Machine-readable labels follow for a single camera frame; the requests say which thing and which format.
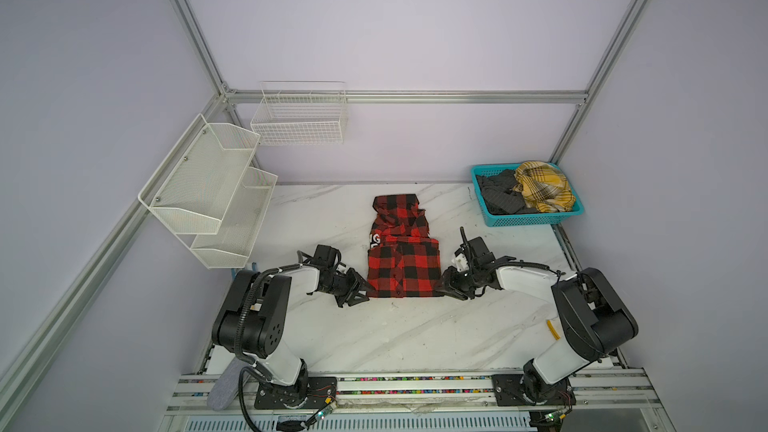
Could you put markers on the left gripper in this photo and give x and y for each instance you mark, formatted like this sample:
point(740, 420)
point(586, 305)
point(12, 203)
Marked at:
point(355, 284)

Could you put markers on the grey foam pad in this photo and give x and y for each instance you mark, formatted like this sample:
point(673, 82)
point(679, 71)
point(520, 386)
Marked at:
point(225, 389)

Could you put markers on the yellow plaid shirt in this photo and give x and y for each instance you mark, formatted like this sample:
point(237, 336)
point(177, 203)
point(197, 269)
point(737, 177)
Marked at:
point(544, 187)

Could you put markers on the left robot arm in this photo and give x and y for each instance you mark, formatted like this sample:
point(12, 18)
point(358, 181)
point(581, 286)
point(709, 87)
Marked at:
point(251, 322)

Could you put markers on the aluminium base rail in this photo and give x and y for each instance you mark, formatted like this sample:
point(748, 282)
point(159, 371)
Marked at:
point(615, 399)

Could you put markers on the teal plastic basket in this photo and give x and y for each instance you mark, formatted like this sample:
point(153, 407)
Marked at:
point(519, 220)

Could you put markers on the red black plaid shirt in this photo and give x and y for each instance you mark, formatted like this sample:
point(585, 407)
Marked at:
point(403, 259)

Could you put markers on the dark grey shirt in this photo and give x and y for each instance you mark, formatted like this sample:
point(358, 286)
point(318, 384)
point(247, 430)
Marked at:
point(500, 195)

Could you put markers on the white wire wall basket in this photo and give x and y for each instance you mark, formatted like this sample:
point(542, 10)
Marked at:
point(301, 113)

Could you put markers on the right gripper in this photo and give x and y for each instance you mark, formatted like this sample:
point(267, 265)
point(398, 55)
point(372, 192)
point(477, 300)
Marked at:
point(449, 286)

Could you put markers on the white mesh wall shelf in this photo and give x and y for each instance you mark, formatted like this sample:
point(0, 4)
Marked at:
point(209, 194)

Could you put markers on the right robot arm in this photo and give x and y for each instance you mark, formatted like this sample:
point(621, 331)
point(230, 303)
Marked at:
point(594, 320)

